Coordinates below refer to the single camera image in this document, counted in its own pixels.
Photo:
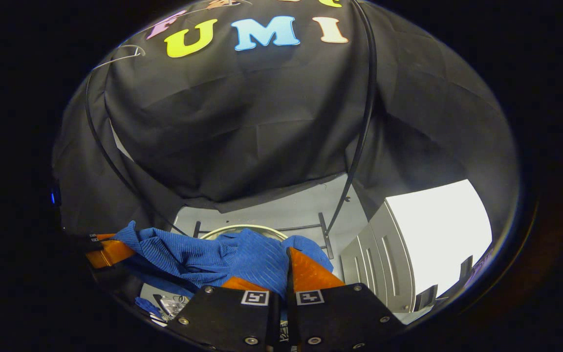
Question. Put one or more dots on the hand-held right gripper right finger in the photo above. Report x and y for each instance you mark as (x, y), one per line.
(291, 318)

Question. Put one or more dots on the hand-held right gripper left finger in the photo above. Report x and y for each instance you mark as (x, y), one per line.
(274, 322)

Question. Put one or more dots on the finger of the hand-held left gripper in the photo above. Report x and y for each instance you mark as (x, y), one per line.
(110, 250)

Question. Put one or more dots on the blue jacket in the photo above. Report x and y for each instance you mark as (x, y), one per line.
(213, 259)

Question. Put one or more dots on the white clothes hanger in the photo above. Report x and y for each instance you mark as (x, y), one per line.
(137, 50)

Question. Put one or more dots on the grey panel cabinet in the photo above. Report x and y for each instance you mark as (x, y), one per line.
(379, 264)

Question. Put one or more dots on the black backdrop cloth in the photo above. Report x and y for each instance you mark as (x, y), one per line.
(242, 112)

